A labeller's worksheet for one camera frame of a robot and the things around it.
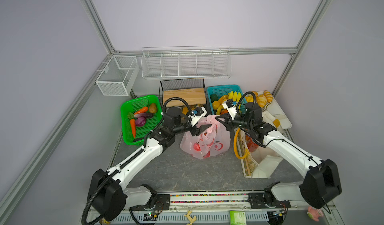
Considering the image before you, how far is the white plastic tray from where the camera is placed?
1.07m

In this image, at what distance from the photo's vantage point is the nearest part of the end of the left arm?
23.6 inches

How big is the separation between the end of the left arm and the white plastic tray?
2.17 feet
